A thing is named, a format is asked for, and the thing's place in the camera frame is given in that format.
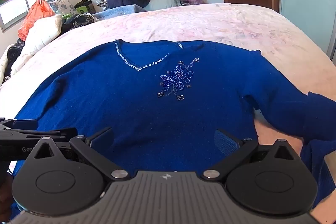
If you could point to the light blue blanket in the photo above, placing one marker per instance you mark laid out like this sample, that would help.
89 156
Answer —
120 11

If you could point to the window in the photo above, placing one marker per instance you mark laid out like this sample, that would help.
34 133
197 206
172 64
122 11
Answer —
15 12

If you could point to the pink bed blanket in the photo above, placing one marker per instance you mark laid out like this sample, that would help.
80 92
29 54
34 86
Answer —
210 24

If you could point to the blue beaded sweater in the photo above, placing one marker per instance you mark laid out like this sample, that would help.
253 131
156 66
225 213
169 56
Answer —
131 98

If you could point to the orange plastic bag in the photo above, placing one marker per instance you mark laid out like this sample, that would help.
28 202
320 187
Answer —
36 12

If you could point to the dark patterned scarf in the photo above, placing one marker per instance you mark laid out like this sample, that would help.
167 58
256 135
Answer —
84 20

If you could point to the floral pillow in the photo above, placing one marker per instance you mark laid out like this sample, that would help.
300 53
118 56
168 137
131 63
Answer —
63 5

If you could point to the purple bag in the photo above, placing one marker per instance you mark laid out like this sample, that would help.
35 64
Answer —
195 0

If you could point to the green box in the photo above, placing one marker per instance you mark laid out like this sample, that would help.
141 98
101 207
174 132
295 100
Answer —
83 9

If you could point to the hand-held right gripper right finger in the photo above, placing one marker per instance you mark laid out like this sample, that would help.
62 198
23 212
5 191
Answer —
225 144

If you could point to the white quilt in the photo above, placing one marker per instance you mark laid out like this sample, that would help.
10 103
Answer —
39 33

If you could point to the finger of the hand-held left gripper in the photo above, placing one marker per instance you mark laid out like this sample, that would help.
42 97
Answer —
18 124
31 134

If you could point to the black white patterned cloth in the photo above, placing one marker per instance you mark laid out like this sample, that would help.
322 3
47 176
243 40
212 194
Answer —
14 56

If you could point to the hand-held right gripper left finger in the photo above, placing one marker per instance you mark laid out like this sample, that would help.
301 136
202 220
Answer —
101 138

